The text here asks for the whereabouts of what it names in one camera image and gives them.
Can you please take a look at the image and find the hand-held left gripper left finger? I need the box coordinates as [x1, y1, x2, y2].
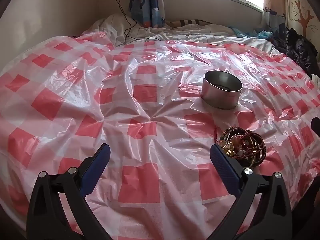
[26, 143, 111, 240]

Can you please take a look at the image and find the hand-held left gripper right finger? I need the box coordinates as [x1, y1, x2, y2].
[207, 144, 293, 240]

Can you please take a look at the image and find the pile of bracelets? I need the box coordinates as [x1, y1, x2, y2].
[218, 127, 267, 168]

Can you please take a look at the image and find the round metal tin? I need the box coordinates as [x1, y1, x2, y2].
[201, 70, 243, 110]

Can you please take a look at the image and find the red white checked plastic sheet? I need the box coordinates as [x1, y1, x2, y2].
[0, 33, 320, 240]

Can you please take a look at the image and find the black jacket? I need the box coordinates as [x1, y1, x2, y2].
[273, 27, 320, 81]

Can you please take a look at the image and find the blue plastic bag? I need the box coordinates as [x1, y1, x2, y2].
[231, 28, 275, 41]

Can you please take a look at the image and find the pink cartoon curtain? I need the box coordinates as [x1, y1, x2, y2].
[262, 0, 287, 32]

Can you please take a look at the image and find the white striped quilt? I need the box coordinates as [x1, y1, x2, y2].
[75, 14, 275, 53]

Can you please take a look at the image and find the striped pillow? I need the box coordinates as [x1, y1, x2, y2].
[166, 19, 225, 28]

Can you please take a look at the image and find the blue cartoon curtain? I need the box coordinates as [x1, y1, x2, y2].
[128, 0, 166, 28]

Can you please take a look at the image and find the tree wall sticker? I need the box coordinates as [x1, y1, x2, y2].
[285, 0, 316, 32]

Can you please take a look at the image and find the black charging cable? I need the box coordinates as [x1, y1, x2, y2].
[114, 0, 160, 47]

